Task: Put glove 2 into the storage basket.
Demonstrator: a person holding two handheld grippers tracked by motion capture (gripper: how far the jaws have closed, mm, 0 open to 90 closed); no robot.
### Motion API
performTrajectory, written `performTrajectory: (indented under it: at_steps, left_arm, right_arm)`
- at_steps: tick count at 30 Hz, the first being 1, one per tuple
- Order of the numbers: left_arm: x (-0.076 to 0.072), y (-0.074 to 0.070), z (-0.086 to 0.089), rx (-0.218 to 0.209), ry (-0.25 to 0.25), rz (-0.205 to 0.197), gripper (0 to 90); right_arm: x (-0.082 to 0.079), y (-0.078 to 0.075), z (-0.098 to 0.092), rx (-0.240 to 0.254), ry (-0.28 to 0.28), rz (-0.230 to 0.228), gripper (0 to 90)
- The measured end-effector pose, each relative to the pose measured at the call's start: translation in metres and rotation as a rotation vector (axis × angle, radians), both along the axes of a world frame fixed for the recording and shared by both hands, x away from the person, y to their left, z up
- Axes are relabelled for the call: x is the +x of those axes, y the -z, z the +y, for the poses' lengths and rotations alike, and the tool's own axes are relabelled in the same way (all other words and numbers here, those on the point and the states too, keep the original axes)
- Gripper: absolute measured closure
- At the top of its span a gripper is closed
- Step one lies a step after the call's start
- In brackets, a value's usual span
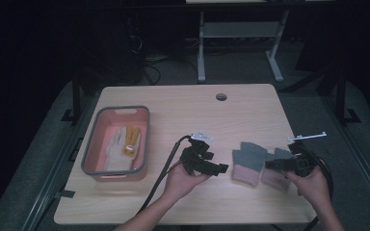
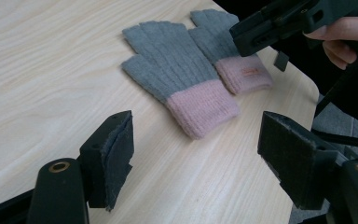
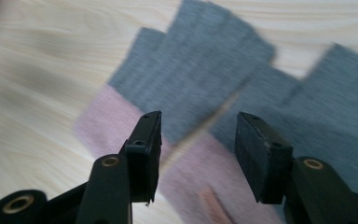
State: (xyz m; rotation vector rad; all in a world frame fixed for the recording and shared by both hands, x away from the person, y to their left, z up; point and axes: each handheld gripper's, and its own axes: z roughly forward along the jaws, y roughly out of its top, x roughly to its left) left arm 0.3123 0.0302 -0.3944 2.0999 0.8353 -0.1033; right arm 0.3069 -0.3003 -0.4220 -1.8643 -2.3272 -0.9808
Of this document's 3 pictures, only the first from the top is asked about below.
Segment beige glove with orange patch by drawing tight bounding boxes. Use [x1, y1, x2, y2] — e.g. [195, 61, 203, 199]
[105, 125, 142, 172]

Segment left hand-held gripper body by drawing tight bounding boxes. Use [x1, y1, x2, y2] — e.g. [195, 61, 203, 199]
[179, 130, 215, 176]

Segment white metal desk frame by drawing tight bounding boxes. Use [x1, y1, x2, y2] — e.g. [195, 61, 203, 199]
[197, 9, 291, 84]

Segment black metal stand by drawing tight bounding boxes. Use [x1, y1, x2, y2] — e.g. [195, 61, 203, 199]
[335, 66, 362, 125]
[61, 71, 82, 123]

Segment black tape strip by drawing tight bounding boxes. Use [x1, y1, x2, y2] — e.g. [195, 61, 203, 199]
[55, 189, 76, 199]

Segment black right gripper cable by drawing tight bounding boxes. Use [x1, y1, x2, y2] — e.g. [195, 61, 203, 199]
[302, 148, 335, 231]

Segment cables on floor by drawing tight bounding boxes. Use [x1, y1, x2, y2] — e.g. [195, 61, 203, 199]
[139, 37, 200, 85]

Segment person's right hand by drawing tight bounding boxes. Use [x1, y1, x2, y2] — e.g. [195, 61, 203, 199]
[283, 167, 331, 206]

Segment pink basket with grey rim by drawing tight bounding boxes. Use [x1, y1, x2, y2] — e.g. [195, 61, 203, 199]
[80, 105, 151, 183]

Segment person's left hand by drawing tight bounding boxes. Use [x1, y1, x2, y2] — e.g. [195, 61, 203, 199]
[163, 160, 211, 203]

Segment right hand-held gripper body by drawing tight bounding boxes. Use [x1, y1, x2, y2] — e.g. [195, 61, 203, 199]
[287, 131, 328, 177]

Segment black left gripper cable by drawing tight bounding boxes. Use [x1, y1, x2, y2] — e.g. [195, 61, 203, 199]
[137, 134, 193, 216]

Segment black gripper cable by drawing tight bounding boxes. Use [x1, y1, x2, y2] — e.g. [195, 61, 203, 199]
[137, 134, 193, 216]
[302, 148, 335, 231]

